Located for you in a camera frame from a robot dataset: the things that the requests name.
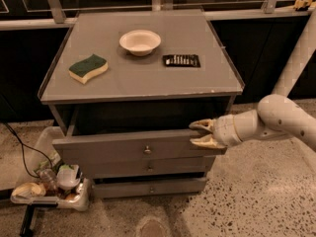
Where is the metal window railing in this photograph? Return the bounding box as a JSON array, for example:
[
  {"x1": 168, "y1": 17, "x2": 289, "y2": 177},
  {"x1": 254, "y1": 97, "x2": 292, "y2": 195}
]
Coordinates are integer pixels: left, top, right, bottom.
[{"x1": 0, "y1": 0, "x2": 315, "y2": 30}]

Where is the green yellow sponge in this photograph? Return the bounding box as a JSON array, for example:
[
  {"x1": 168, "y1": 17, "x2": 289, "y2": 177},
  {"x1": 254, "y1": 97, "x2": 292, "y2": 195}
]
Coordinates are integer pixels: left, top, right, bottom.
[{"x1": 68, "y1": 54, "x2": 109, "y2": 85}]

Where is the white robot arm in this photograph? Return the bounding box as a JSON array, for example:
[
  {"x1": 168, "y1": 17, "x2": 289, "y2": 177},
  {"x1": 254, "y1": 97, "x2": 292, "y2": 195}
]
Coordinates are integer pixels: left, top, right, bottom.
[{"x1": 190, "y1": 11, "x2": 316, "y2": 150}]

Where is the black cable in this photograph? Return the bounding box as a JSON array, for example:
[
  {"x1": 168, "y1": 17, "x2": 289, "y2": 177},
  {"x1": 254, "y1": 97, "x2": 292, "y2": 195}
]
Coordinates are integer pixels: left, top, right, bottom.
[{"x1": 2, "y1": 121, "x2": 53, "y2": 180}]

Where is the white cup in bin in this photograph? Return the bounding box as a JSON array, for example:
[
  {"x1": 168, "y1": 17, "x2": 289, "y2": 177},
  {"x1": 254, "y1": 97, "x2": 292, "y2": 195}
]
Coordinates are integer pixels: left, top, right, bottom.
[{"x1": 57, "y1": 165, "x2": 80, "y2": 191}]

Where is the grey drawer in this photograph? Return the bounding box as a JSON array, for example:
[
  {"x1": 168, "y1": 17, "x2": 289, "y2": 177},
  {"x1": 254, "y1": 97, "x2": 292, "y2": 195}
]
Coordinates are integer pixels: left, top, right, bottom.
[
  {"x1": 53, "y1": 106, "x2": 225, "y2": 167},
  {"x1": 80, "y1": 156, "x2": 214, "y2": 179},
  {"x1": 93, "y1": 177, "x2": 206, "y2": 198}
]

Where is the grey middle drawer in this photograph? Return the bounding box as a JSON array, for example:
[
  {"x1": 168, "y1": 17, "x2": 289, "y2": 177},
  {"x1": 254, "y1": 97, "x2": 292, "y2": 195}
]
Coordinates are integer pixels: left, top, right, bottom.
[{"x1": 80, "y1": 156, "x2": 214, "y2": 179}]

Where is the yellow object on ledge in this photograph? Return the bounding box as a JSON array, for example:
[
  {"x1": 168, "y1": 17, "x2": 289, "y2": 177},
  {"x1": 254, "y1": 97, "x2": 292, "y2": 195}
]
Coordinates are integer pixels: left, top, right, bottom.
[{"x1": 293, "y1": 0, "x2": 312, "y2": 11}]

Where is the clear plastic bin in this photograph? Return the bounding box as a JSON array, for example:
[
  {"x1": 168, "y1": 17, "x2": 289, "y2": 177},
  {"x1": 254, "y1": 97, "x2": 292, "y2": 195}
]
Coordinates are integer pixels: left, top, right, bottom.
[{"x1": 10, "y1": 126, "x2": 90, "y2": 211}]

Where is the grey drawer cabinet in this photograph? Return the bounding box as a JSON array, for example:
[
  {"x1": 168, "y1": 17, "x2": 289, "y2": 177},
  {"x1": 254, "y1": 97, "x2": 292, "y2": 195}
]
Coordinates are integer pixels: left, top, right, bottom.
[{"x1": 39, "y1": 10, "x2": 244, "y2": 186}]

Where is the black snack packet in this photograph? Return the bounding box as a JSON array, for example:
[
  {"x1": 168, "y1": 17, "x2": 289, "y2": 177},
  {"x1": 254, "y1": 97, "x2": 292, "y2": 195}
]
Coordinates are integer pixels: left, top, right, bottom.
[{"x1": 163, "y1": 54, "x2": 200, "y2": 67}]

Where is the black stand base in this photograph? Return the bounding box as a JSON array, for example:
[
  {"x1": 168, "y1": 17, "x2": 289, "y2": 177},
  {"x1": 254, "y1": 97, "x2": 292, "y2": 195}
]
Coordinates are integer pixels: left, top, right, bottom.
[{"x1": 20, "y1": 204, "x2": 36, "y2": 237}]

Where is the grey bottom drawer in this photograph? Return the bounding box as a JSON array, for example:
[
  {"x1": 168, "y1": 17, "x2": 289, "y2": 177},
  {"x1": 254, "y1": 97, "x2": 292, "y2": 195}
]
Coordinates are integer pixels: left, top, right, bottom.
[{"x1": 93, "y1": 177, "x2": 206, "y2": 198}]

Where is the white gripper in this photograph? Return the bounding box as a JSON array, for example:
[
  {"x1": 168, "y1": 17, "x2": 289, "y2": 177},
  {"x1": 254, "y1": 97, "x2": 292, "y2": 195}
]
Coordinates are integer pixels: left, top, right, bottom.
[{"x1": 189, "y1": 115, "x2": 241, "y2": 149}]

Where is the white paper bowl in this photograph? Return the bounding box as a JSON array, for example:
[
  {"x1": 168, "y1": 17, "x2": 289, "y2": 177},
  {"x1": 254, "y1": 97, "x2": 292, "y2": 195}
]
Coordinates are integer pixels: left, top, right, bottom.
[{"x1": 119, "y1": 30, "x2": 161, "y2": 56}]

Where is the banana peel in bin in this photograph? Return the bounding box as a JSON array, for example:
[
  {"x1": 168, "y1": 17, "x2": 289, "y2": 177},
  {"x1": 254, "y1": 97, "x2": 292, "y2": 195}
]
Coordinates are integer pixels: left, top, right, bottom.
[{"x1": 12, "y1": 183, "x2": 46, "y2": 198}]

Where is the grey top drawer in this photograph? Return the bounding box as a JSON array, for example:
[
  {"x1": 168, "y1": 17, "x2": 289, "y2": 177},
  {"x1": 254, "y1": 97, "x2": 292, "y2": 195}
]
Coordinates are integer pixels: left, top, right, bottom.
[{"x1": 53, "y1": 106, "x2": 225, "y2": 167}]

